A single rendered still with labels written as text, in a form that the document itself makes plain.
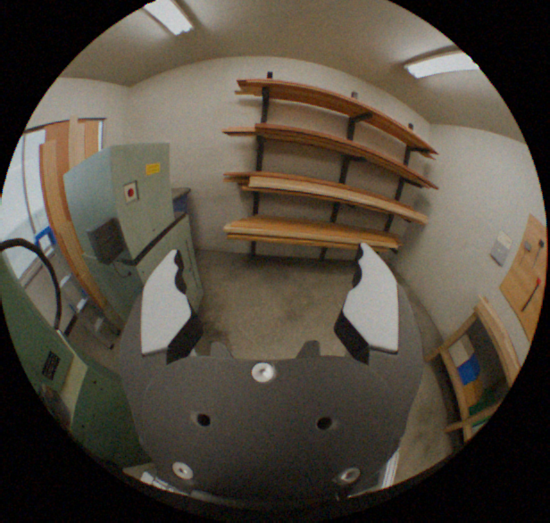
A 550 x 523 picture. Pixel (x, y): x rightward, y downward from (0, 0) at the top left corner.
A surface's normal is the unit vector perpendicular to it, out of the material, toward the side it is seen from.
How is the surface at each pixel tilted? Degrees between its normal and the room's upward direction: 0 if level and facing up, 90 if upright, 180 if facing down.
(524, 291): 90
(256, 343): 0
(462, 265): 90
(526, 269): 90
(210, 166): 90
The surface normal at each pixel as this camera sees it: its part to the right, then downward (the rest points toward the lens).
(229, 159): 0.03, 0.55
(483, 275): -0.99, -0.07
